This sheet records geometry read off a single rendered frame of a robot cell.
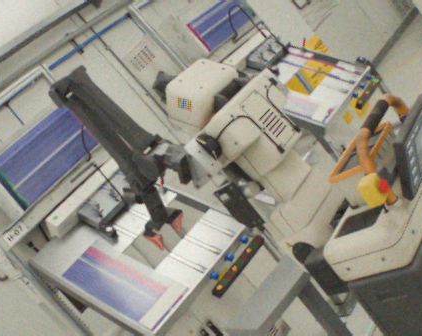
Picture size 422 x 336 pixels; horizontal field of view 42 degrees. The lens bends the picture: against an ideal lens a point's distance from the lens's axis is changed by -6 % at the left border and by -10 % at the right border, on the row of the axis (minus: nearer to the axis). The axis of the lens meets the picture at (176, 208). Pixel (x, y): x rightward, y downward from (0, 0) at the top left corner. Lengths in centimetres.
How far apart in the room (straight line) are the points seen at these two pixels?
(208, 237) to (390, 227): 124
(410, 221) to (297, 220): 41
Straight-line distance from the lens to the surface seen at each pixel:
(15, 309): 404
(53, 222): 259
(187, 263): 240
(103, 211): 259
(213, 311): 272
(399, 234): 140
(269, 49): 355
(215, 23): 350
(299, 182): 174
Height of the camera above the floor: 138
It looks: 9 degrees down
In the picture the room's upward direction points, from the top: 41 degrees counter-clockwise
